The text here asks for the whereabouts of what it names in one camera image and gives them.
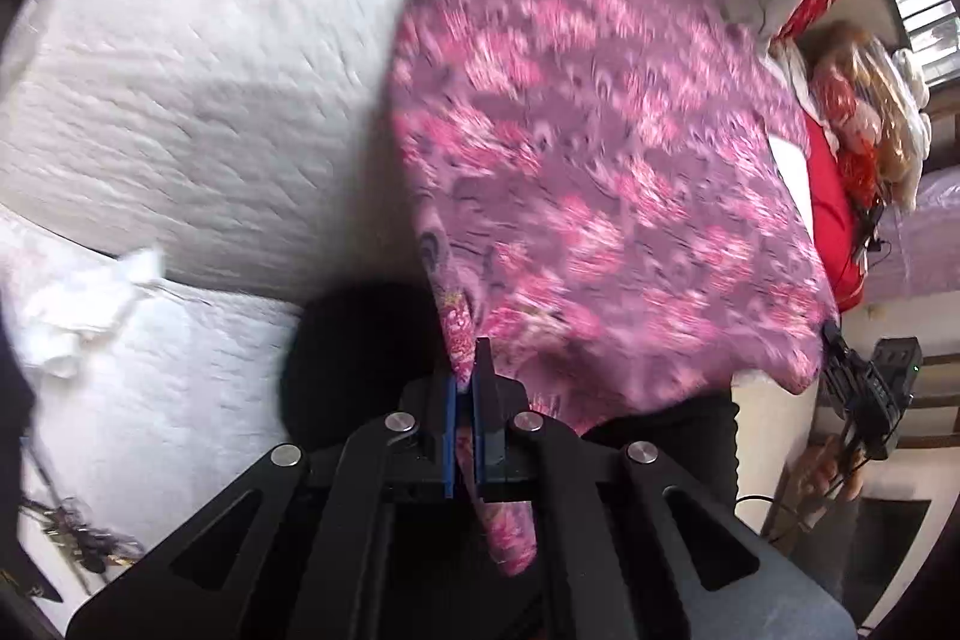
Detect pink floral fleece garment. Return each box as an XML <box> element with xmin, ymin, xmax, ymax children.
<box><xmin>141</xmin><ymin>0</ymin><xmax>842</xmax><ymax>577</ymax></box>

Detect red blanket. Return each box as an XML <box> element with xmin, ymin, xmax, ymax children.
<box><xmin>804</xmin><ymin>113</ymin><xmax>866</xmax><ymax>314</ymax></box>

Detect white tissue paper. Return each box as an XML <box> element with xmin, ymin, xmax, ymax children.
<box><xmin>23</xmin><ymin>247</ymin><xmax>164</xmax><ymax>380</ymax></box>

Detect white quilted mattress cover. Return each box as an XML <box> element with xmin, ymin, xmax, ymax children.
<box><xmin>0</xmin><ymin>0</ymin><xmax>452</xmax><ymax>634</ymax></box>

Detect bagged stuffed toys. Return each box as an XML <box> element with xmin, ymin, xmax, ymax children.
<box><xmin>811</xmin><ymin>23</ymin><xmax>932</xmax><ymax>213</ymax></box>

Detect black camera on tripod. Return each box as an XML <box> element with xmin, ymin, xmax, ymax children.
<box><xmin>822</xmin><ymin>321</ymin><xmax>923</xmax><ymax>471</ymax></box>

